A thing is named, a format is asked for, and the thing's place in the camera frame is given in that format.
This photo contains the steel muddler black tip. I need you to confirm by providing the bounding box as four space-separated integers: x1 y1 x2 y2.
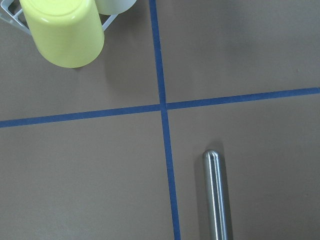
203 150 229 240

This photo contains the white cup on rack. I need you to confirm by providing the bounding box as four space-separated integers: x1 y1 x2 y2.
95 0 136 15

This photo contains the white cup rack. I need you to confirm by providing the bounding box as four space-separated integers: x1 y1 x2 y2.
0 0 118 35

